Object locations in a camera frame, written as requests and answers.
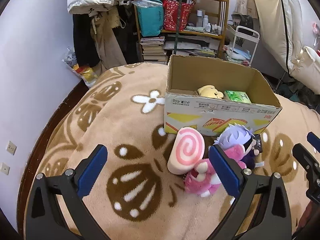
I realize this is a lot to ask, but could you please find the pink plush bear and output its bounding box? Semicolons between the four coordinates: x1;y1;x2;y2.
184;145;247;197

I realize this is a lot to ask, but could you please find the purple haired plush doll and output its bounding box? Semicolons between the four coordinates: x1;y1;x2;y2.
214;124;264;170

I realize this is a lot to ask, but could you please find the green tissue pack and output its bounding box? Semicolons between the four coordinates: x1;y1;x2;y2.
224;90;252;103

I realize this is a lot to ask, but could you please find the yellow plush toy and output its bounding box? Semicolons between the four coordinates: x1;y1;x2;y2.
197;85;224;99

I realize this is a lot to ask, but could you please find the black face tissue pack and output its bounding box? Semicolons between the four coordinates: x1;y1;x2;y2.
253;134;263;155

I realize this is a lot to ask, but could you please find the pink swirl plush cushion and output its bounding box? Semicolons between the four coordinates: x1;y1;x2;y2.
167;127;205;175

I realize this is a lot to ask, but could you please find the pink small fan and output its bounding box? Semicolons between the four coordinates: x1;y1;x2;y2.
312;22;320;50

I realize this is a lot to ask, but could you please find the cardboard box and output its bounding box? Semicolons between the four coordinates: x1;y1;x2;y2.
164;55;282;136

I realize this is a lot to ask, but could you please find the white utility cart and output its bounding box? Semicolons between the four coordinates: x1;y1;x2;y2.
223;24;260;67

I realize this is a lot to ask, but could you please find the wooden bookshelf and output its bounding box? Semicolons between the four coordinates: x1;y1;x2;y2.
132;0;229;57

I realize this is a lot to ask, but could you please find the stack of books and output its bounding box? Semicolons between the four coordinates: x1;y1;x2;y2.
140;36;168;64

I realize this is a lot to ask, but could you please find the beige hanging coat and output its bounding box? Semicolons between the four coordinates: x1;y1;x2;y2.
91;7;126;76

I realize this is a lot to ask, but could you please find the red patterned gift bag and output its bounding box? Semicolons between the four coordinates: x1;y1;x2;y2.
163;0;193;31

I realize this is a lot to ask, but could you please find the teal bag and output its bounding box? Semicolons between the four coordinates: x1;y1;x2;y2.
134;0;164;37

